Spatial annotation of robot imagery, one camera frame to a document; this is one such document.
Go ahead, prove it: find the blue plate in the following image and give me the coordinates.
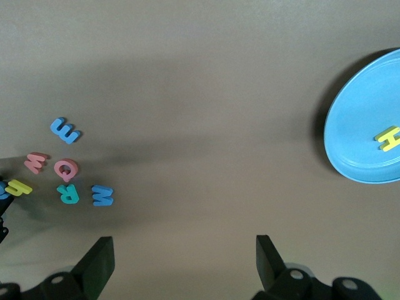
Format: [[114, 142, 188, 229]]
[[323, 47, 400, 184]]

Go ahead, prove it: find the blue lowercase foam letter m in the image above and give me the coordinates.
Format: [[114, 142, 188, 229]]
[[49, 117, 81, 145]]

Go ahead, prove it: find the yellow lowercase foam letter h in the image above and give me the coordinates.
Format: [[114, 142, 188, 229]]
[[4, 179, 34, 197]]

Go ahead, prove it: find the yellow uppercase foam letter H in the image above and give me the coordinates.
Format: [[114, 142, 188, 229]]
[[374, 126, 400, 153]]

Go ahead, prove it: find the red lowercase foam letter w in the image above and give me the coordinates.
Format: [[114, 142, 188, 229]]
[[24, 152, 50, 174]]

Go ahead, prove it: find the red uppercase foam letter Q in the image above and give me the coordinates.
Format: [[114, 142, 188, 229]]
[[53, 158, 79, 183]]

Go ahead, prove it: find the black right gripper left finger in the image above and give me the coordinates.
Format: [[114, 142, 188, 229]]
[[0, 236, 115, 300]]

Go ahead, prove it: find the blue uppercase foam letter M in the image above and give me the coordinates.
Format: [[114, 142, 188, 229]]
[[91, 184, 114, 208]]

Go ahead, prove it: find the teal uppercase foam letter R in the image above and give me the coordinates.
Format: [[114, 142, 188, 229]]
[[56, 183, 80, 205]]

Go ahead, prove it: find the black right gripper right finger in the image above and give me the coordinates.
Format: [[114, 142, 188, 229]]
[[251, 235, 384, 300]]

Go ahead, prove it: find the brown table cover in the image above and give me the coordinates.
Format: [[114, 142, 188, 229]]
[[0, 0, 400, 300]]

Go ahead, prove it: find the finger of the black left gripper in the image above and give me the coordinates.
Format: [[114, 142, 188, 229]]
[[0, 197, 15, 244]]

